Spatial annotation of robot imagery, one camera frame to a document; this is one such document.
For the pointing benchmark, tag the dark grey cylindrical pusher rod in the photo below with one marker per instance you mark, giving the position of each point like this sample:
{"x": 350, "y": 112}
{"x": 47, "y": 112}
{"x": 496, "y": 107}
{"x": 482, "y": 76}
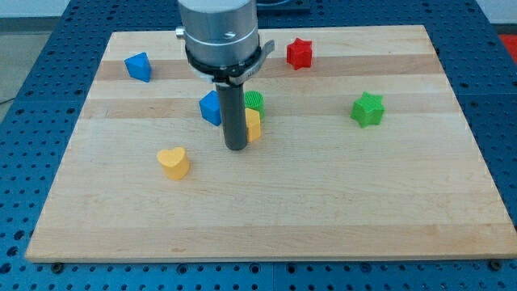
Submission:
{"x": 233, "y": 117}

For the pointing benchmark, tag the yellow heart block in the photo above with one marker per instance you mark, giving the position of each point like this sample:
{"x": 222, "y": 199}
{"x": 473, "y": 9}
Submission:
{"x": 175, "y": 163}

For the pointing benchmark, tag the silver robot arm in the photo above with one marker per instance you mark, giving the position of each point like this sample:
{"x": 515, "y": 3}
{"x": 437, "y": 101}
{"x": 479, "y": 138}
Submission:
{"x": 222, "y": 44}

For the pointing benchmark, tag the yellow hexagon block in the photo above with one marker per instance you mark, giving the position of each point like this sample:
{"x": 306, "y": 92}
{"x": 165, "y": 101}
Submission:
{"x": 253, "y": 125}

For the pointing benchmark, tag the green cylinder block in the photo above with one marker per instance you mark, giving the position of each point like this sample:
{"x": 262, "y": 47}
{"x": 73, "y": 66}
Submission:
{"x": 254, "y": 100}

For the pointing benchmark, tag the blue cube block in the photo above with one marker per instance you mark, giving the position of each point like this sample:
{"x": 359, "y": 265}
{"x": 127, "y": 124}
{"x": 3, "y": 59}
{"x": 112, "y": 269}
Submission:
{"x": 210, "y": 108}

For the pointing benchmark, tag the red star block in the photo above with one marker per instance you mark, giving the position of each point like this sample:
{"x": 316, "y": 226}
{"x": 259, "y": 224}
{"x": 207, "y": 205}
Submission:
{"x": 300, "y": 54}

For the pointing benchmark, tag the blue triangle block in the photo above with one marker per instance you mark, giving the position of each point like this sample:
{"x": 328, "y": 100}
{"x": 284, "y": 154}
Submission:
{"x": 138, "y": 67}

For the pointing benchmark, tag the wooden board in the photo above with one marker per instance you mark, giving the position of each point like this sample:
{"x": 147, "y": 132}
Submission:
{"x": 314, "y": 186}

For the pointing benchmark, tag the green star block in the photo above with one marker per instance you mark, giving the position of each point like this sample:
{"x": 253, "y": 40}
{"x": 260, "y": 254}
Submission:
{"x": 368, "y": 110}

